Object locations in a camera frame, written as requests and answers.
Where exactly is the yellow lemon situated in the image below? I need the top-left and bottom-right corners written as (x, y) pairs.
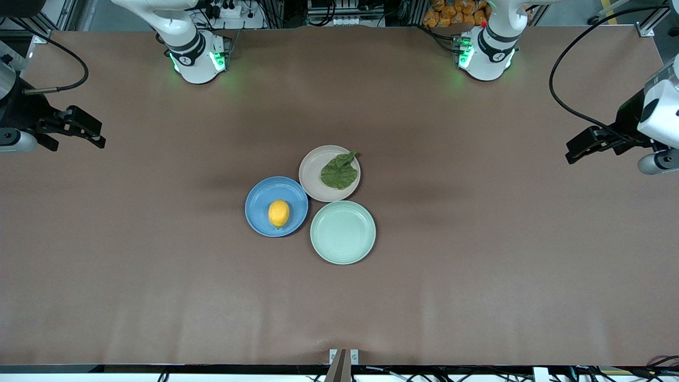
top-left (268, 199), bottom-right (291, 229)

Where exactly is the green lettuce leaf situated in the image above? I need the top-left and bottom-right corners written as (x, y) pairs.
top-left (320, 151), bottom-right (359, 190)

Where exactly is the blue plate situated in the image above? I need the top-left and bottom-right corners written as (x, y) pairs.
top-left (245, 176), bottom-right (309, 238)

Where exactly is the white power strip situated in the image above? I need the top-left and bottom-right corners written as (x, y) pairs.
top-left (204, 0), bottom-right (266, 30)

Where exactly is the bag of orange fruits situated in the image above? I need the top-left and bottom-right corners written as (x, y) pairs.
top-left (423, 0), bottom-right (491, 28)

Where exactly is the beige plate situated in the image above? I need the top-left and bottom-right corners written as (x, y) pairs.
top-left (298, 145), bottom-right (361, 203)

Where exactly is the pale green plate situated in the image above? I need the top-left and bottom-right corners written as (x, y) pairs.
top-left (310, 200), bottom-right (377, 265)

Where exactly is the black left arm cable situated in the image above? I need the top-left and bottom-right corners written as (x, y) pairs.
top-left (549, 3), bottom-right (679, 134)

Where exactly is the aluminium frame profile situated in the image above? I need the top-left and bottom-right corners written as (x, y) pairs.
top-left (599, 0), bottom-right (679, 32)
top-left (0, 0), bottom-right (80, 33)

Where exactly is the metal table edge bracket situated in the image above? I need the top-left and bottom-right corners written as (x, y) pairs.
top-left (329, 349), bottom-right (359, 367)

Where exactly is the brown camera mount strut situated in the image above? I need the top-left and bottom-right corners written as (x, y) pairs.
top-left (325, 349), bottom-right (352, 382)

